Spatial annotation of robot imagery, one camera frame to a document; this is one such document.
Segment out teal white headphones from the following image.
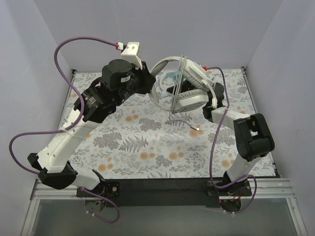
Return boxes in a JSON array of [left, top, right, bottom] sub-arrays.
[[157, 70, 179, 98]]

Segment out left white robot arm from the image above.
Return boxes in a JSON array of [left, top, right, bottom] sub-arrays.
[[28, 59, 156, 197]]

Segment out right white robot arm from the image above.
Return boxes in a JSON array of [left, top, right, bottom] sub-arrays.
[[176, 81, 275, 196]]

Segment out floral table mat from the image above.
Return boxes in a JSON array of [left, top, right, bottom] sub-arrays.
[[45, 69, 276, 178]]

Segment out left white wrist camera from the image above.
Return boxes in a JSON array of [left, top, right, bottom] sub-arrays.
[[116, 42, 143, 70]]

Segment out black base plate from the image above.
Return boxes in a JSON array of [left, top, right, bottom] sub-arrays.
[[76, 177, 252, 209]]

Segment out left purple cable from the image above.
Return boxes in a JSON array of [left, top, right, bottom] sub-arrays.
[[8, 36, 121, 224]]

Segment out aluminium frame rail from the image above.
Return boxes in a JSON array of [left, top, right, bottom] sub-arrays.
[[21, 181, 85, 236]]

